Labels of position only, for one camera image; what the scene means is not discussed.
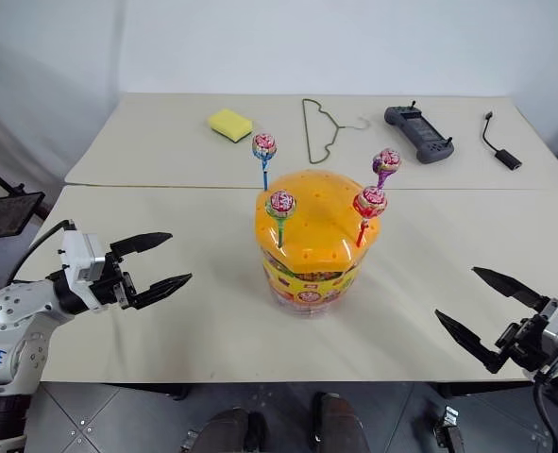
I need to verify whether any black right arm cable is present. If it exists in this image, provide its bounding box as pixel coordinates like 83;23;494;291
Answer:
531;370;558;453

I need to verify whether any lollipop with purple stick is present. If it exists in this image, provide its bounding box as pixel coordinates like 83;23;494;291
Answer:
371;147;404;191

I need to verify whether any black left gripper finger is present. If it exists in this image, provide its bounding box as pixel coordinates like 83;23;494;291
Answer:
123;272;194;311
109;231;174;272

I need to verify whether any dark brown rounded shape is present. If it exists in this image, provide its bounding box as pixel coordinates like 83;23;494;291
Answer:
196;407;266;453
310;392;370;453

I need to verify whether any yellow sponge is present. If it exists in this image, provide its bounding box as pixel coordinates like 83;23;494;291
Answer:
207;108;254;144

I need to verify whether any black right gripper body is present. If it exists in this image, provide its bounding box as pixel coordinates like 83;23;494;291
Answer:
494;312;552;375

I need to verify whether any black clamp under table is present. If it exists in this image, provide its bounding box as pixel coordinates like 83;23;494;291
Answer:
431;404;471;453

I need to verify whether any lollipop with blue stick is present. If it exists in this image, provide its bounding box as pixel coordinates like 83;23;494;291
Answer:
251;132;279;193

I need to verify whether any black adapter cable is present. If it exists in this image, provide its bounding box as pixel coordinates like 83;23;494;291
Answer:
482;109;524;171

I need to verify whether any lollipop with green stick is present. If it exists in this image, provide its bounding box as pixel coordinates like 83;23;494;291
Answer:
264;189;299;250

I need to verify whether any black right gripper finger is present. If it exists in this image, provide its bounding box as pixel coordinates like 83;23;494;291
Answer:
434;309;516;376
470;266;550;313

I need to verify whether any lollipop jar with orange lid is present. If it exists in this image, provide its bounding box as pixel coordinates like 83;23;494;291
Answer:
253;168;385;319

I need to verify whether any grey handheld remote controller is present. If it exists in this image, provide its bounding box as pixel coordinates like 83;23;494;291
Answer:
383;99;456;165

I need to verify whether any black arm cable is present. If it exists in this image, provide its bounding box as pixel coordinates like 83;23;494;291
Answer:
531;370;558;453
8;218;79;290

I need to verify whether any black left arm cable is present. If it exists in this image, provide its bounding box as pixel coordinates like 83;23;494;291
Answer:
8;218;79;290

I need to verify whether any thin wire clothes hanger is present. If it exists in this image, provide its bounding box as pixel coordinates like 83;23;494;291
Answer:
300;97;372;165

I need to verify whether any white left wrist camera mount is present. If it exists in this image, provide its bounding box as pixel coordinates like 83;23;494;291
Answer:
57;227;108;304

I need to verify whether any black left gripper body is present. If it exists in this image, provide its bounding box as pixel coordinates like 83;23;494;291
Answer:
86;251;137;313

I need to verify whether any lollipop with red stick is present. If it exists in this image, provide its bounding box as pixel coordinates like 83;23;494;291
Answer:
352;184;388;248

